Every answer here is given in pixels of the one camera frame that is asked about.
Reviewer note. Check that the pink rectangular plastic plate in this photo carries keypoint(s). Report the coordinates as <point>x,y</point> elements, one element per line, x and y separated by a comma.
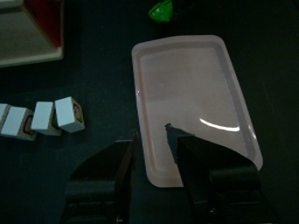
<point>191,102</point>

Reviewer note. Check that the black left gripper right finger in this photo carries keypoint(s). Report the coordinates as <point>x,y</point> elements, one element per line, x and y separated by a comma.
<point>217,178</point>

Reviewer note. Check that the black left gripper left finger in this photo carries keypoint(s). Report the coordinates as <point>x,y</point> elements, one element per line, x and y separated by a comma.
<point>101,178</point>

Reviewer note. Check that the green toy pea pod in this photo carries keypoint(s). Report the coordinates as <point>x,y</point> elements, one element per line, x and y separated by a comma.
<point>160,11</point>

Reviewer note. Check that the white box with red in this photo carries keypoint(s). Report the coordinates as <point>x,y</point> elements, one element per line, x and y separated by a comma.
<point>27,32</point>

